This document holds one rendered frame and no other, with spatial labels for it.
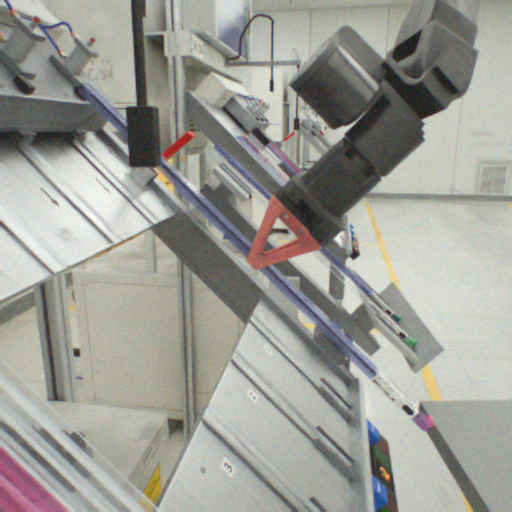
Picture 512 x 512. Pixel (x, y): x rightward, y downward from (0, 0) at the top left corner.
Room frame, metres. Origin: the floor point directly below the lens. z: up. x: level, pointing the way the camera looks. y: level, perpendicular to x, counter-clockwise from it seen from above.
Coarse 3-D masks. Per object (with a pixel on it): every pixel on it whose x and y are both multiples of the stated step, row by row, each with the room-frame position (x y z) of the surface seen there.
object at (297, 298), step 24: (96, 96) 0.49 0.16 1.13; (120, 120) 0.49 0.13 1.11; (168, 168) 0.48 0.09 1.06; (192, 192) 0.47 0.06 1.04; (216, 216) 0.47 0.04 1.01; (240, 240) 0.46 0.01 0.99; (288, 288) 0.45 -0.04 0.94; (312, 312) 0.45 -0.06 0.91; (336, 336) 0.44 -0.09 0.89; (360, 360) 0.44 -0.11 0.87
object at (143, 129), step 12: (132, 108) 0.36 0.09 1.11; (144, 108) 0.35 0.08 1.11; (156, 108) 0.36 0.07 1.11; (132, 120) 0.36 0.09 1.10; (144, 120) 0.35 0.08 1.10; (156, 120) 0.36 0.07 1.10; (132, 132) 0.36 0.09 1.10; (144, 132) 0.35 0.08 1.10; (156, 132) 0.36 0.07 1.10; (132, 144) 0.36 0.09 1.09; (144, 144) 0.35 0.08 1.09; (156, 144) 0.36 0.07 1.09; (132, 156) 0.36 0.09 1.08; (144, 156) 0.35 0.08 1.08; (156, 156) 0.36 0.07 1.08
